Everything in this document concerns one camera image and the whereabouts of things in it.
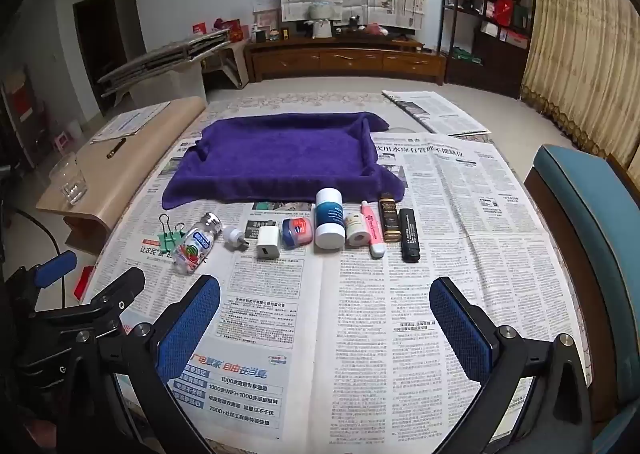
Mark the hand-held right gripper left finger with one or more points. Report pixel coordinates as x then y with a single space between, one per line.
190 324

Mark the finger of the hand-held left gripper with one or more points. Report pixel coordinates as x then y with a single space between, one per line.
117 290
55 268

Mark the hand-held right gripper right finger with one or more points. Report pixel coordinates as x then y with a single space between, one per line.
460 329

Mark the green binder clip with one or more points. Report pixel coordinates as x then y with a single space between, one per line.
170 241

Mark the clear candy bottle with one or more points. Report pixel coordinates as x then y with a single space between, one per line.
195 249

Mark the small grey white plug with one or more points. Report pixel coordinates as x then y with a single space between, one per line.
231 236

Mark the black lighter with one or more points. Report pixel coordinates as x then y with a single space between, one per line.
409 236

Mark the white charger cube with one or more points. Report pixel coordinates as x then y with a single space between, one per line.
267 244

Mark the brown gold tube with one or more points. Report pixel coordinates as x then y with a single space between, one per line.
390 221

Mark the pink white tube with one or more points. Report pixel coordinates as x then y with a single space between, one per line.
372 231

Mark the small white roll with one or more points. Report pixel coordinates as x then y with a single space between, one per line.
357 234

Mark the red packet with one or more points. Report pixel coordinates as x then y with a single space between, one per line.
84 284

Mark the clear drinking glass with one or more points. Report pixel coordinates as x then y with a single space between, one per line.
69 181

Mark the large newspaper spread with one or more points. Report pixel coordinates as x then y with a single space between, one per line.
360 334

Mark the pink stool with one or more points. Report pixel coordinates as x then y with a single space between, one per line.
63 140

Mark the beige low table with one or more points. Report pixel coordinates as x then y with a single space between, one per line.
140 159

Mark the dark pen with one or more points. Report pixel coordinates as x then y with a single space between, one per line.
116 148

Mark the small blue red jar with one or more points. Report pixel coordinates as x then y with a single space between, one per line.
296 234

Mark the dark glass cabinet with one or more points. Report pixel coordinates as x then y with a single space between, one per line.
22 109

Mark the white blue bottle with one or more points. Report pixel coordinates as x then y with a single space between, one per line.
330 229

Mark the white paper sheet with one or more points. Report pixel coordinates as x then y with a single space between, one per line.
130 122

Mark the blue cushioned chair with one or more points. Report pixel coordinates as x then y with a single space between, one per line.
590 224

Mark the purple towel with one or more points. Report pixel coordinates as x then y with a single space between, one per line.
280 159

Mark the white storage box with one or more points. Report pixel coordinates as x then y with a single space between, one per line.
182 82

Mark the folded newspaper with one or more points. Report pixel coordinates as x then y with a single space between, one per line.
435 112

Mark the dark wooden door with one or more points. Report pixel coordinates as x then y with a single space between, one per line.
100 39

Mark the grey folded board stack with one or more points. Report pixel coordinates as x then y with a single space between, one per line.
160 57

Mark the white side table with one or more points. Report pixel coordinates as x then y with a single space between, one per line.
230 62

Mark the red gift boxes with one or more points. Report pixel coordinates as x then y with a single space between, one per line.
235 32

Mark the wooden TV cabinet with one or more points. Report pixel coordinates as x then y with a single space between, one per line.
345 59

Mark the dark display shelf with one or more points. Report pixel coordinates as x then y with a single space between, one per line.
492 34

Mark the beige curtain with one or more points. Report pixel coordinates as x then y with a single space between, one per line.
585 59

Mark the white wrapped bouquet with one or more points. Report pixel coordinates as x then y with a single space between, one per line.
320 19

